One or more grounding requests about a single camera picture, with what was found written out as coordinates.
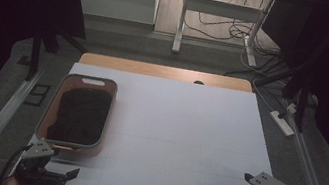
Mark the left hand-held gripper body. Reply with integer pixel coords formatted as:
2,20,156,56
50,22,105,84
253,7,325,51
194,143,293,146
13,135,61,185

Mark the white desk frame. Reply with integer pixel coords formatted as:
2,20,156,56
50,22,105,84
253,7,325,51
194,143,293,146
170,0,275,69

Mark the white power strip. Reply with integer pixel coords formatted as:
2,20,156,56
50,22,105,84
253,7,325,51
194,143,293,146
265,108,299,138

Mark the tangle of black floor cables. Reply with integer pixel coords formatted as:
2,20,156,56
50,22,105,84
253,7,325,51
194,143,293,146
180,0,291,59

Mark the white table cover board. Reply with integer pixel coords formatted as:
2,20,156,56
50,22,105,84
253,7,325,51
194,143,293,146
7,54,295,185

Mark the person's left hand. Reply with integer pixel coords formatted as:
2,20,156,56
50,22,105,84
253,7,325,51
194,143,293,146
0,173,49,185

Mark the black cloth garment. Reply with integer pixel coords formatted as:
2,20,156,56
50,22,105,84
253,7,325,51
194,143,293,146
45,81,116,151

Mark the left hand-held gripper cable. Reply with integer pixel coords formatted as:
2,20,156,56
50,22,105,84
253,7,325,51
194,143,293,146
0,141,32,185

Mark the white power cable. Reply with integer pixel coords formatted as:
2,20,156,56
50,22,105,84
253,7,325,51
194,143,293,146
231,43,299,116

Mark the black metal stand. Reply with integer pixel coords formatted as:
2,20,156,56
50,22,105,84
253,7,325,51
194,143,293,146
275,66,315,134
25,27,91,91

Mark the pink basket with grey rim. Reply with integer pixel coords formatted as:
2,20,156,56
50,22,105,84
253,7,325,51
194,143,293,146
31,68,121,162

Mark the black floor frame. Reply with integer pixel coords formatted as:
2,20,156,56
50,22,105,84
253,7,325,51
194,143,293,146
23,81,52,109

